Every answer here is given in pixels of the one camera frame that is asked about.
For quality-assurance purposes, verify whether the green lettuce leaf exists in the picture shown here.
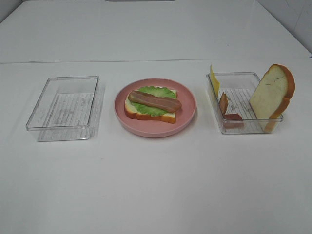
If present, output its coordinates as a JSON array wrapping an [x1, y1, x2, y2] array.
[[125, 86, 177, 118]]

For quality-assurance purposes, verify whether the white bread slice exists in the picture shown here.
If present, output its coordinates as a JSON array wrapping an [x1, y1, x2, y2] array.
[[125, 94, 176, 123], [249, 64, 295, 133]]

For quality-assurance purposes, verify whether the bacon strip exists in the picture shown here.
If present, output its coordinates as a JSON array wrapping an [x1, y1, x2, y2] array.
[[128, 90, 182, 113], [219, 92, 244, 129]]

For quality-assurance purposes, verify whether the pink round plate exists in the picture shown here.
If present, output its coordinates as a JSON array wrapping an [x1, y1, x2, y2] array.
[[114, 78, 196, 138]]

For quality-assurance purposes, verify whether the yellow cheese slice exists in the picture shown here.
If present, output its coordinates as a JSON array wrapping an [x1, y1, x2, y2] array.
[[210, 65, 220, 100]]

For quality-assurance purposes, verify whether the right clear plastic tray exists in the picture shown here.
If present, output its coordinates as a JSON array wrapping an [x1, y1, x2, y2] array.
[[207, 72, 283, 134]]

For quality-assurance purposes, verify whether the clear plastic tray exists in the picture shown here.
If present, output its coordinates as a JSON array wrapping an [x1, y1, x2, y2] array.
[[207, 72, 283, 134], [26, 76, 105, 142]]

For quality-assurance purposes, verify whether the left clear plastic tray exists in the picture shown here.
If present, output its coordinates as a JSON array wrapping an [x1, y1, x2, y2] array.
[[26, 76, 105, 142]]

